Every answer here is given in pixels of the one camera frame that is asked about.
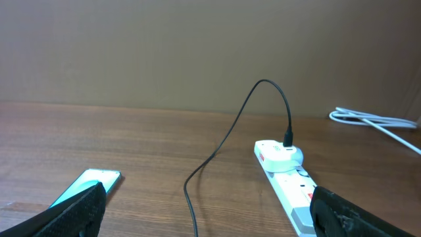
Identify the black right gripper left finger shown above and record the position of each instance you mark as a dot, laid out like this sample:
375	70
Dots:
79	215

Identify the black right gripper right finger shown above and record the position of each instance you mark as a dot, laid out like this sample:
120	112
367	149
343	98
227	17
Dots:
334	216

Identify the white power strip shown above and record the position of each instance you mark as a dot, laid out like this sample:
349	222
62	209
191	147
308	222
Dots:
294	190

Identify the turquoise screen smartphone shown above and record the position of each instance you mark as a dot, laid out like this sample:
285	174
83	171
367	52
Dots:
89	178

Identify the white charger adapter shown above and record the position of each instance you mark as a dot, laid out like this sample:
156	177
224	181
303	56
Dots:
274	157

